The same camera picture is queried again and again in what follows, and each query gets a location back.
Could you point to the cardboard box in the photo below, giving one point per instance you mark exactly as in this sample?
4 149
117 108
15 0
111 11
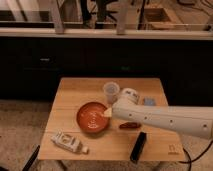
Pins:
159 19

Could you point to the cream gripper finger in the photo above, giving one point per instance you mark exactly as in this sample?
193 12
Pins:
108 113

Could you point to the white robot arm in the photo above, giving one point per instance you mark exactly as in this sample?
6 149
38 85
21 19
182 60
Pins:
194 121

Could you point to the wooden table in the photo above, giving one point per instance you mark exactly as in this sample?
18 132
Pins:
113 144

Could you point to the orange ceramic bowl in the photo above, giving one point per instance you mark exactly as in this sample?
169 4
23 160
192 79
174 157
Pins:
90 118

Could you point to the white plastic bottle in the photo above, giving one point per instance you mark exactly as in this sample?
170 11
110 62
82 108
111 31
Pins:
69 143

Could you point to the black rectangular box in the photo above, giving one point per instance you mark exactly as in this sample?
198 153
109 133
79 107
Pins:
138 147

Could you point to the blue sponge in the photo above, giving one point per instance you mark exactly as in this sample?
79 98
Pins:
149 101

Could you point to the clear plastic cup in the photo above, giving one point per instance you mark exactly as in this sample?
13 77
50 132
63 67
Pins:
111 91

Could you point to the dark cabinet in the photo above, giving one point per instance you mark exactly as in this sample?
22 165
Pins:
31 67

